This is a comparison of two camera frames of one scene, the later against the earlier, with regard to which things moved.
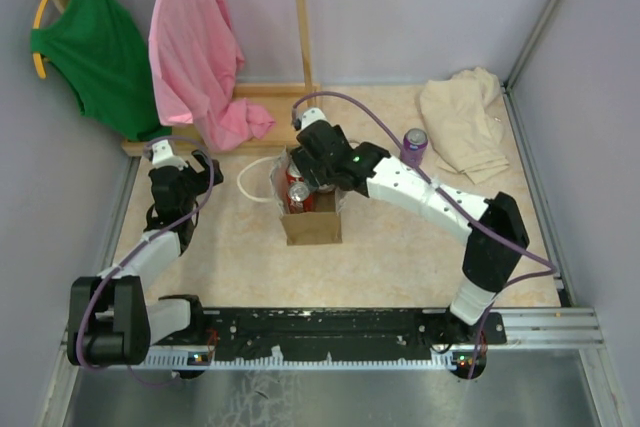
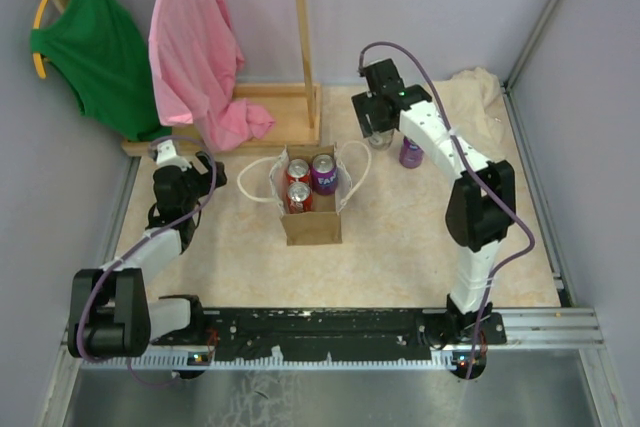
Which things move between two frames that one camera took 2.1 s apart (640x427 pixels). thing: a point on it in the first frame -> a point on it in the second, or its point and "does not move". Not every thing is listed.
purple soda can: [414, 143] does not move
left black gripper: [201, 178] does not move
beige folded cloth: [461, 116] does not move
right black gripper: [310, 165] -> [362, 104]
